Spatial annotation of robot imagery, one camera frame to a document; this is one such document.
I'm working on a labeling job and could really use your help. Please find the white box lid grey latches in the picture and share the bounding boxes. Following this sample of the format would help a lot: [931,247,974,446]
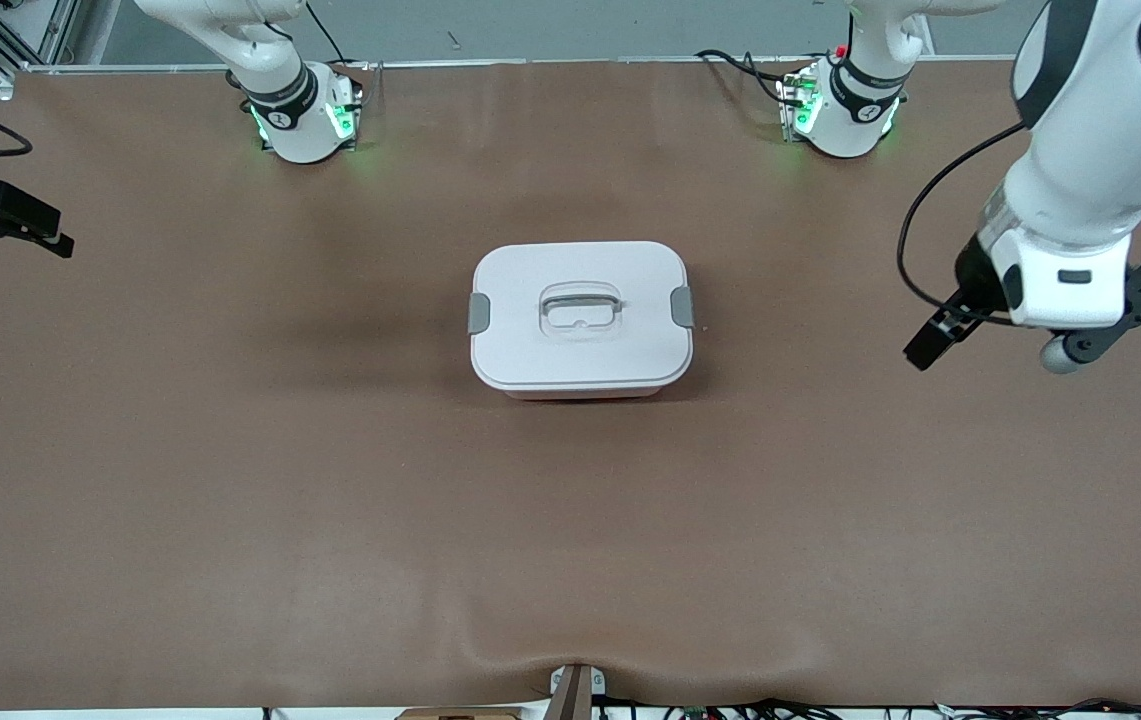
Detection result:
[468,241,696,393]

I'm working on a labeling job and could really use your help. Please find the aluminium table edge rail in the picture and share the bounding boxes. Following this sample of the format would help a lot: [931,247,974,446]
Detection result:
[20,55,1021,76]

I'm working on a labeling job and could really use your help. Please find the black right arm base cable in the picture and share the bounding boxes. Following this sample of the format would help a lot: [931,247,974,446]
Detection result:
[305,0,346,63]

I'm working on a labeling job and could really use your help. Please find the black left arm base cable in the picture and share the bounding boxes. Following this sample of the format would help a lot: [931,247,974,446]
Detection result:
[695,48,791,106]

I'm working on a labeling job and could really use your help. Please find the metal table clamp bracket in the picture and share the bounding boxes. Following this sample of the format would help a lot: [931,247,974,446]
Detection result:
[548,664,607,720]

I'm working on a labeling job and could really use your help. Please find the aluminium frame profile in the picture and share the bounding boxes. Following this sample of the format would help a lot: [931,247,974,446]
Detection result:
[0,0,81,76]

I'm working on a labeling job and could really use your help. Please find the black arm base cable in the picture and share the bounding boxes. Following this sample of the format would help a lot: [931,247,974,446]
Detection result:
[305,0,346,63]
[695,48,791,106]

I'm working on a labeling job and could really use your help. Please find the pink plastic storage box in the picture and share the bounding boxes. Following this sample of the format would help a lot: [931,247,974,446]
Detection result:
[505,388,666,402]

